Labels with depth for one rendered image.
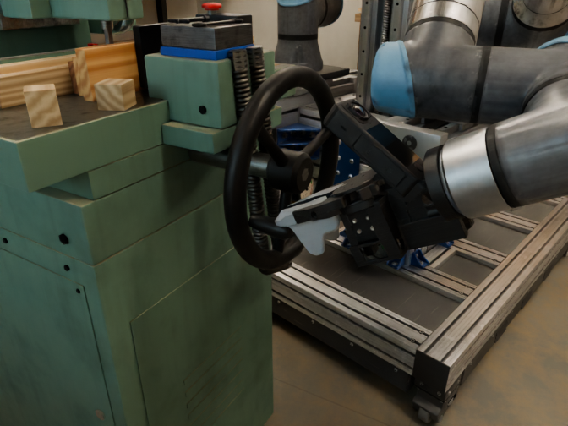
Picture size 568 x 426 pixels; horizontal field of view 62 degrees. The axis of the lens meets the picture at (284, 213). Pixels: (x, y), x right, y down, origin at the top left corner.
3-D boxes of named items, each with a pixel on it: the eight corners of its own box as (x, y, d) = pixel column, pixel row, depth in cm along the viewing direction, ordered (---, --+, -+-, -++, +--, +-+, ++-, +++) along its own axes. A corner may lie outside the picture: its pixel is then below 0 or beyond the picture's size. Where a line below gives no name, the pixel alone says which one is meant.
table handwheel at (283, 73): (344, 35, 67) (351, 199, 85) (230, 28, 76) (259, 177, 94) (224, 132, 48) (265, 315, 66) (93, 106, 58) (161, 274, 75)
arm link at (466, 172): (477, 138, 38) (495, 116, 44) (424, 156, 41) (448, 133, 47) (510, 221, 39) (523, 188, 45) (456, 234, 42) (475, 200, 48)
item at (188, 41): (216, 60, 62) (213, 15, 60) (155, 54, 67) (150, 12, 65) (270, 49, 72) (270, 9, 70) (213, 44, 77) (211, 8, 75)
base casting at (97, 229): (90, 269, 63) (77, 207, 59) (-111, 182, 90) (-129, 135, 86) (271, 166, 97) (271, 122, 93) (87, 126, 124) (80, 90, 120)
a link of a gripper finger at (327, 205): (291, 230, 50) (362, 209, 45) (284, 216, 50) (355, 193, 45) (311, 213, 54) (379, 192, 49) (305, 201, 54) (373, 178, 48)
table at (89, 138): (82, 215, 48) (70, 159, 46) (-69, 161, 63) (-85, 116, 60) (337, 99, 95) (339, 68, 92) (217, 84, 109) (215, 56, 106)
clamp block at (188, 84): (220, 131, 65) (215, 62, 61) (148, 117, 71) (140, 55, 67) (277, 108, 76) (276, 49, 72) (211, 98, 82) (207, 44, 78)
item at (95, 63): (93, 101, 67) (84, 49, 64) (84, 100, 68) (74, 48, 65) (200, 76, 85) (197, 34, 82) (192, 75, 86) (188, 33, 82)
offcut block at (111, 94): (111, 103, 66) (107, 78, 65) (137, 103, 66) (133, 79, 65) (97, 110, 63) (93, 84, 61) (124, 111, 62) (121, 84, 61)
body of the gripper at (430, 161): (350, 270, 49) (464, 246, 42) (316, 195, 48) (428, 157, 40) (377, 238, 55) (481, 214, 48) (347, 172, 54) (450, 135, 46)
